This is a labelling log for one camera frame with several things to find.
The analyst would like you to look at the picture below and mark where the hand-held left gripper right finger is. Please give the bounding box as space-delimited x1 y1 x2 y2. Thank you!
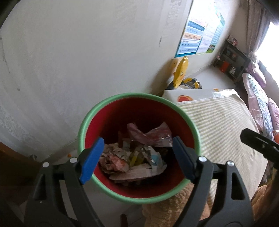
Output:
172 136 255 227

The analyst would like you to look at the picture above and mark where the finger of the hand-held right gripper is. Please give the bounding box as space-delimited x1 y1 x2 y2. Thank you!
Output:
240 128 279 169

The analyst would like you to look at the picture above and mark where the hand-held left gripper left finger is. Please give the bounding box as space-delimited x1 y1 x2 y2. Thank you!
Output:
24 137 105 227

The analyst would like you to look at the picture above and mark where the pile of wrappers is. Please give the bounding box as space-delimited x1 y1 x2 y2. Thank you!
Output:
99 122 174 186

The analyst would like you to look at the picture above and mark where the green rimmed red bin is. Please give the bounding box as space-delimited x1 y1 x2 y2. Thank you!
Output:
77 93 201 204

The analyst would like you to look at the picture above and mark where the pink floral blanket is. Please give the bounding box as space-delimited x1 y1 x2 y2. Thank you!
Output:
268 98 279 131

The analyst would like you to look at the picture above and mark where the blue plaid quilt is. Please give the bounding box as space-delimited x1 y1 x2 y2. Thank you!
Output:
242 73 275 141

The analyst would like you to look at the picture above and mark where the beige checked tablecloth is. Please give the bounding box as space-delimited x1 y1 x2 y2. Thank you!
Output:
175 94 268 197

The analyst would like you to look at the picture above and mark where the folded pink bedding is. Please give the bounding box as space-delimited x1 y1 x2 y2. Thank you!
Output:
246 51 267 88

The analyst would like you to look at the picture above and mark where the yellow black toy vehicle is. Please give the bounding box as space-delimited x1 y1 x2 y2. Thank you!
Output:
167 77 201 90

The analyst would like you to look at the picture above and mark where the dark wooden cabinet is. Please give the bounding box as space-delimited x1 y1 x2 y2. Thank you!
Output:
0 142 42 203

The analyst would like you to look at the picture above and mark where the red box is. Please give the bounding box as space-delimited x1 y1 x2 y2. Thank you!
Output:
219 61 230 73

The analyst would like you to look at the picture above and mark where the yellow duck stool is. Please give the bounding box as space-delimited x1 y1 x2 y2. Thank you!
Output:
172 56 189 86

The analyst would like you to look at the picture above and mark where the bright window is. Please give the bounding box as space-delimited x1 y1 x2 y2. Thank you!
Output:
254 21 279 81

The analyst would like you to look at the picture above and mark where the dark shelf table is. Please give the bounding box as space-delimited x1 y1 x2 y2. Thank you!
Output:
213 39 250 84

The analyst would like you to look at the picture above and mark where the sheer pink curtain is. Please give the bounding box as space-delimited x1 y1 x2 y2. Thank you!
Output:
246 0 271 57

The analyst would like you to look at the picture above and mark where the white chart wall poster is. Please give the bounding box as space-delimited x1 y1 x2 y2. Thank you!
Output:
197 22 218 54

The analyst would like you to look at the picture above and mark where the green chart wall poster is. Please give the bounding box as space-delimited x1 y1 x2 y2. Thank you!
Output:
205 11 226 53

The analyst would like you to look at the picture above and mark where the large blue letter wall poster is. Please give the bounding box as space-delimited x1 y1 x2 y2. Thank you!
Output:
174 16 207 58

